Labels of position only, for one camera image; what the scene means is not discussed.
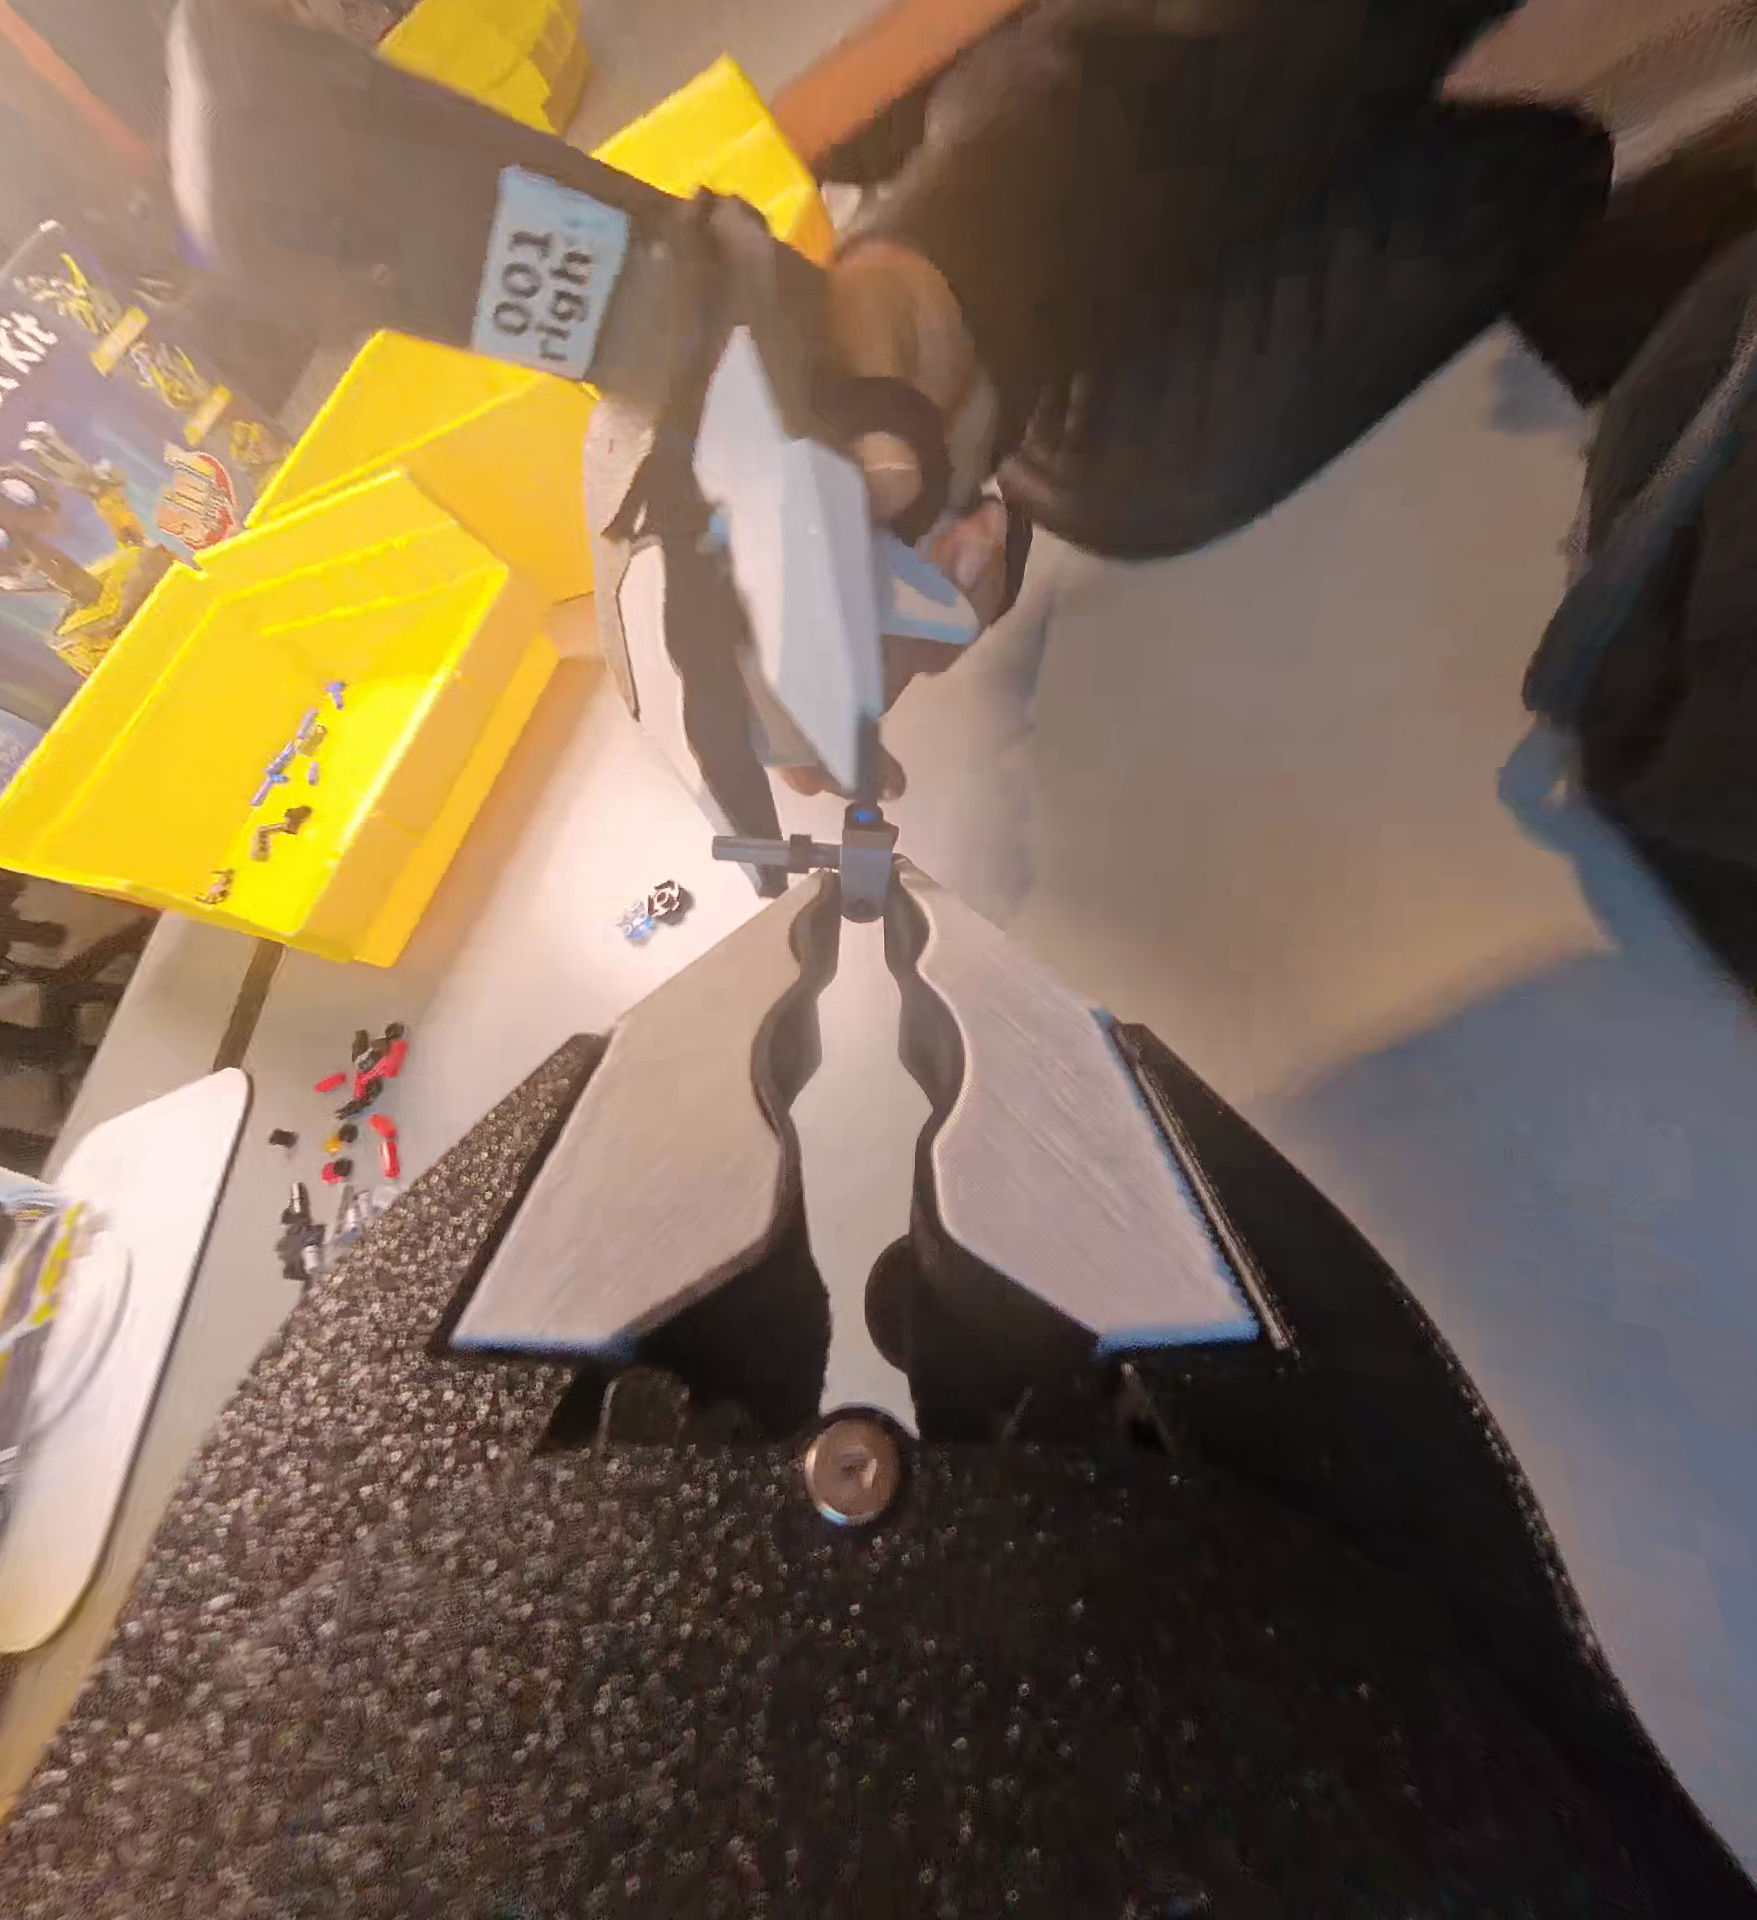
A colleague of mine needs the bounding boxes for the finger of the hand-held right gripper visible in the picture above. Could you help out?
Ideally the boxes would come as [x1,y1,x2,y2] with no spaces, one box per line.
[695,327,891,799]
[588,405,789,860]

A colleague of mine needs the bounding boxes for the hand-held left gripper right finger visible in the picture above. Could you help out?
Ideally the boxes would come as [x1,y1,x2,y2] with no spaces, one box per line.
[885,869,1261,1430]

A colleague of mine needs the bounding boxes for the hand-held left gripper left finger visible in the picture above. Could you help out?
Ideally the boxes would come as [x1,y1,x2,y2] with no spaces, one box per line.
[445,869,837,1418]

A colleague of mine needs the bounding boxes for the pile of small toy pieces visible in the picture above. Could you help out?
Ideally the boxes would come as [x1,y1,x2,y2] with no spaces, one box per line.
[267,1024,415,1279]

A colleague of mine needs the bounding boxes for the grey desk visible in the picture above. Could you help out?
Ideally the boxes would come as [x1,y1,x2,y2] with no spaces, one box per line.
[0,308,1757,1920]

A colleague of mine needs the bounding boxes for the person's right hand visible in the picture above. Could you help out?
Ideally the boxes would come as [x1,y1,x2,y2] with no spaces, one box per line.
[813,243,1038,631]

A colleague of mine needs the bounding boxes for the stack of yellow bins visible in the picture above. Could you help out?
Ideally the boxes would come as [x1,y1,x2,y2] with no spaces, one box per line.
[376,0,590,135]

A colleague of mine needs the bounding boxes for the wide yellow bin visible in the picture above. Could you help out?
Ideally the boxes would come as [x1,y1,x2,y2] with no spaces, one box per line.
[0,466,568,970]
[245,57,837,605]

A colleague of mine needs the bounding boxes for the colourful toy box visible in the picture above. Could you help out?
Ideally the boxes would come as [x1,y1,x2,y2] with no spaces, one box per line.
[0,222,294,818]

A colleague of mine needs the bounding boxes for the white book stand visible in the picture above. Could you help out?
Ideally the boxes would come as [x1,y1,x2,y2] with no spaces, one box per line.
[0,1067,253,1660]

